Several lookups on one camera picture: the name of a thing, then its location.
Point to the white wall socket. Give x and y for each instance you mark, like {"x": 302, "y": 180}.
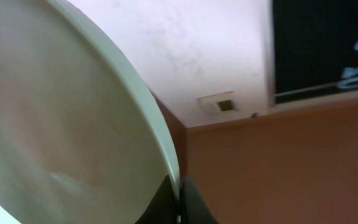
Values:
{"x": 218, "y": 103}

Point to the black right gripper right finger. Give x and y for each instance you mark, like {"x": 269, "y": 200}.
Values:
{"x": 193, "y": 208}

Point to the black sign with lettering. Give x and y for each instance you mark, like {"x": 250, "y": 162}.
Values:
{"x": 315, "y": 48}

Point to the mint green plate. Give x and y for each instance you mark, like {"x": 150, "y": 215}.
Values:
{"x": 82, "y": 139}

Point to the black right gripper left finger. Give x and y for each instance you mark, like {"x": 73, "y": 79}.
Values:
{"x": 158, "y": 205}

